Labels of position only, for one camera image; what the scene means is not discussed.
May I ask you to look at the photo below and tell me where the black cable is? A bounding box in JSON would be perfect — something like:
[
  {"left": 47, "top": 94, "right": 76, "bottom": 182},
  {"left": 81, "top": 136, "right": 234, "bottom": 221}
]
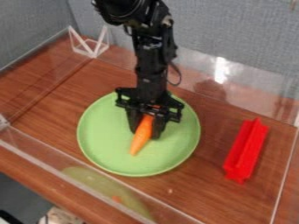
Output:
[{"left": 166, "top": 60, "right": 183, "bottom": 88}]

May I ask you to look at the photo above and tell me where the clear acrylic corner bracket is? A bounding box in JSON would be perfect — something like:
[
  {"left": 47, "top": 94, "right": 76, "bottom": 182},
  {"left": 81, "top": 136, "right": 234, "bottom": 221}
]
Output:
[{"left": 68, "top": 25, "right": 109, "bottom": 59}]

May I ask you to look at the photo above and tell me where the red plastic block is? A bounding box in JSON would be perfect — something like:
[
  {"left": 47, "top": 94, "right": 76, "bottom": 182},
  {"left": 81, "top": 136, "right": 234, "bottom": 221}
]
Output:
[{"left": 223, "top": 118, "right": 268, "bottom": 184}]

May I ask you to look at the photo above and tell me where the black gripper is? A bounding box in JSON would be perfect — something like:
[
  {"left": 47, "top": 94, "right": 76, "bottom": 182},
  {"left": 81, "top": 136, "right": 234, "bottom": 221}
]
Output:
[{"left": 116, "top": 66, "right": 183, "bottom": 139}]

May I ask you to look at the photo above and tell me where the green round plate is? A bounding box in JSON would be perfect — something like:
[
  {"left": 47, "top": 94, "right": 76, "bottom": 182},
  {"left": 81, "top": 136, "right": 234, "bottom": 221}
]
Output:
[{"left": 76, "top": 93, "right": 202, "bottom": 177}]

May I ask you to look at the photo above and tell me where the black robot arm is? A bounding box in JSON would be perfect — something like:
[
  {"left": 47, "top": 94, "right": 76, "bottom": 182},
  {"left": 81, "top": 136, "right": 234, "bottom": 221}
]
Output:
[{"left": 92, "top": 0, "right": 184, "bottom": 139}]

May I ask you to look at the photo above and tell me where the orange toy carrot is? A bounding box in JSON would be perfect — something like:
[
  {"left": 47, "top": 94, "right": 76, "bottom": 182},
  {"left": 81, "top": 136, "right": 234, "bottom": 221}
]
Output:
[{"left": 129, "top": 115, "right": 154, "bottom": 156}]

